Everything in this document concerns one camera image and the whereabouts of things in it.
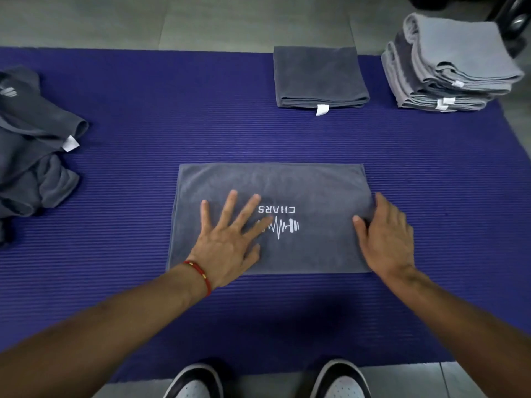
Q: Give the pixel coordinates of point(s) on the person's right hand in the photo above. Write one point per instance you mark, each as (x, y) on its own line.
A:
(388, 244)

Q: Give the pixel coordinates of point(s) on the purple ribbed mat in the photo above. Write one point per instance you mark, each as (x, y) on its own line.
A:
(124, 182)

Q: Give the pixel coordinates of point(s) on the black weight stack machine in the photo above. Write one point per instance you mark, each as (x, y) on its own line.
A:
(510, 20)

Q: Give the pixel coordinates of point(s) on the person's right forearm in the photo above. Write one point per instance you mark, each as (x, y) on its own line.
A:
(468, 327)

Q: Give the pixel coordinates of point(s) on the pile of dark grey towels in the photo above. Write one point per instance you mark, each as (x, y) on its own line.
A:
(33, 161)

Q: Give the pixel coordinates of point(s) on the black and white sneaker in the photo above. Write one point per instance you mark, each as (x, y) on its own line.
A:
(195, 383)
(340, 381)

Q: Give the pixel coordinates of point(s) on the person's left forearm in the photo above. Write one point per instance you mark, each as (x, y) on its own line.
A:
(95, 327)

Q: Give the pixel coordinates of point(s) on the person's left hand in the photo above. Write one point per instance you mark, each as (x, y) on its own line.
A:
(226, 248)

